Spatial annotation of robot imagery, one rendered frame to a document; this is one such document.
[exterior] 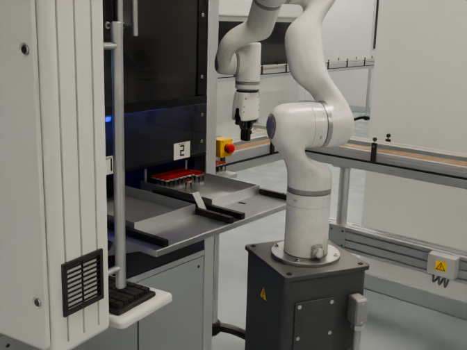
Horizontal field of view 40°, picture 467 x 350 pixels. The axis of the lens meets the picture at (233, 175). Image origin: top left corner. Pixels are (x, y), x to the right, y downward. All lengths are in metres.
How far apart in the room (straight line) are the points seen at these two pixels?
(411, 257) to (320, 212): 1.29
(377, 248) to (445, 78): 0.95
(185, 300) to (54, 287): 1.25
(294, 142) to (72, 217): 0.60
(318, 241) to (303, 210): 0.10
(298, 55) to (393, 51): 1.82
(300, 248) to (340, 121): 0.35
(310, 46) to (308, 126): 0.22
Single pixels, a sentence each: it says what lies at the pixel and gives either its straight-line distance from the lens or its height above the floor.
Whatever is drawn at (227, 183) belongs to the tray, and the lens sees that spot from 2.38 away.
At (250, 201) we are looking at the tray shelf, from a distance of 2.21.
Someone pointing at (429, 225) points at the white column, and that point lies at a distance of 3.54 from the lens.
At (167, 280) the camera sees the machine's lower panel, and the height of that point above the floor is 0.53.
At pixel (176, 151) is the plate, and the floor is 1.02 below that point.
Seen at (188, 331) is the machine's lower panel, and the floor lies 0.28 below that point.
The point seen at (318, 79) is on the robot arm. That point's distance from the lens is 1.70.
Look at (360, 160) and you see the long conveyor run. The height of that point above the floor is 0.89.
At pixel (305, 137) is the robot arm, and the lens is 1.64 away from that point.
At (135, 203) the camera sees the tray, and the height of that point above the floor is 0.88.
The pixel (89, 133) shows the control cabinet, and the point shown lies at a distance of 1.33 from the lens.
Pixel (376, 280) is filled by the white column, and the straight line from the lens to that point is 3.75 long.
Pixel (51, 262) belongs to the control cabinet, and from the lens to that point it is 1.33.
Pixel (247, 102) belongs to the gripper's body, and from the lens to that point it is 2.17.
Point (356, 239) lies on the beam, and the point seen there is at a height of 0.50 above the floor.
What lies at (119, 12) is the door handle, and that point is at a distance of 2.01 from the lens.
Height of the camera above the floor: 1.50
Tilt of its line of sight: 14 degrees down
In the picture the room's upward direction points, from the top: 2 degrees clockwise
